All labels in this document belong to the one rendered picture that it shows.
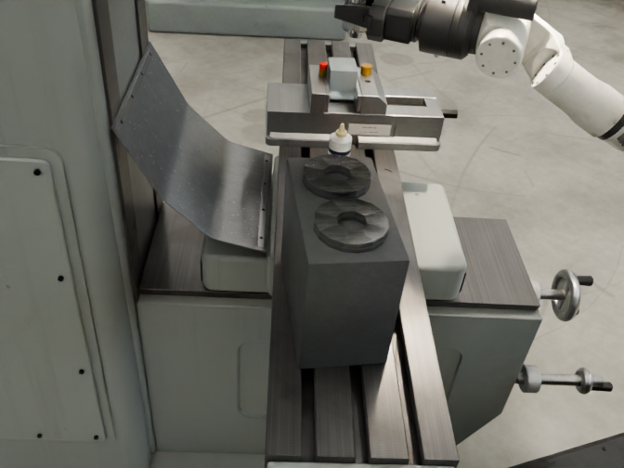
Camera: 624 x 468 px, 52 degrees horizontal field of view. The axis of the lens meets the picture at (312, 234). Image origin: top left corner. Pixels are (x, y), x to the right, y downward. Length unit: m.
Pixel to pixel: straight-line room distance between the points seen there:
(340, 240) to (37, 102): 0.49
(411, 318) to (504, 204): 1.98
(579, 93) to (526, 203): 1.91
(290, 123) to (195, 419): 0.70
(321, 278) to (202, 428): 0.88
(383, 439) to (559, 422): 1.36
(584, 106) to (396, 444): 0.57
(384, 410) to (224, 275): 0.48
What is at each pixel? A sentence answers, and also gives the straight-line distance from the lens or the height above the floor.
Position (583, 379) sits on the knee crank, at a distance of 1.53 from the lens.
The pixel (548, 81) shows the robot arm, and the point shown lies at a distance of 1.04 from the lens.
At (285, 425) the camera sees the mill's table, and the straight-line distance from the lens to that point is 0.81.
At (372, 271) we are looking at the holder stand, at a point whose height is 1.10.
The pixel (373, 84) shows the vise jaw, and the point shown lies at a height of 1.04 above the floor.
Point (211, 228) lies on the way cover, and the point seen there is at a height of 0.88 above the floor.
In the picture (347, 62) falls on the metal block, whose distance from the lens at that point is 1.29.
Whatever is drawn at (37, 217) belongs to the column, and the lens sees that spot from 1.10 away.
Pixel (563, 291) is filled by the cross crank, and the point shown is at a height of 0.64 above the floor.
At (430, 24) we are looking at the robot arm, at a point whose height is 1.25.
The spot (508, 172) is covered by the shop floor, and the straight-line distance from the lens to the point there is 3.12.
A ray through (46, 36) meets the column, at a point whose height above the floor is 1.24.
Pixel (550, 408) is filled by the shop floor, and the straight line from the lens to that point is 2.16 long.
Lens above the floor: 1.60
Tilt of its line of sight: 39 degrees down
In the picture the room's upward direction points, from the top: 5 degrees clockwise
